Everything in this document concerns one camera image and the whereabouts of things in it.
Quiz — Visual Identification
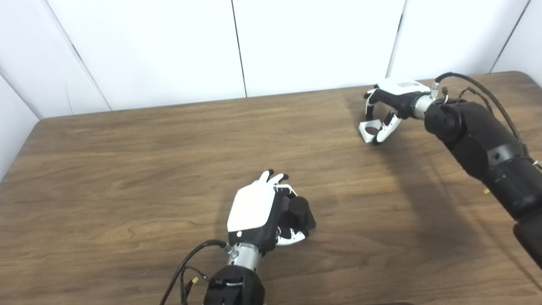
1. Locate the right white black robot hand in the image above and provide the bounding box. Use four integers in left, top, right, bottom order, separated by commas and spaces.
363, 78, 431, 146

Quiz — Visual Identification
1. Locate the black peg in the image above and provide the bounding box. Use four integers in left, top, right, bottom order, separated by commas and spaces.
282, 196, 316, 238

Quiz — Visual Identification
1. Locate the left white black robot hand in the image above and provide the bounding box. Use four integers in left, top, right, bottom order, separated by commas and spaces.
227, 170, 310, 255

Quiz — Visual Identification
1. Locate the thick black right wrist cable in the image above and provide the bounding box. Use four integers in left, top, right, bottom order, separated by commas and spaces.
431, 72, 530, 155

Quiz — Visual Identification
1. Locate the thick black wrist cable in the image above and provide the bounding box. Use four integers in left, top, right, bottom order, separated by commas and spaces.
160, 239, 231, 305
431, 72, 530, 155

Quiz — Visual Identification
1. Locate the white square piece with hole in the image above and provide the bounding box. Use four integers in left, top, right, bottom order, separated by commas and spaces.
359, 120, 384, 143

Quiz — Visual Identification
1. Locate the thin black looped wire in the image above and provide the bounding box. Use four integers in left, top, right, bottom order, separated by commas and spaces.
440, 87, 494, 115

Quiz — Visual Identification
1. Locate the thin wire with yellow connector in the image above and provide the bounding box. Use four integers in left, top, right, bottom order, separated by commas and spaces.
180, 266, 212, 305

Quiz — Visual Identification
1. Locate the thick black left wrist cable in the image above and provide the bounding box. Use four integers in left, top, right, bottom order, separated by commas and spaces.
160, 239, 231, 305

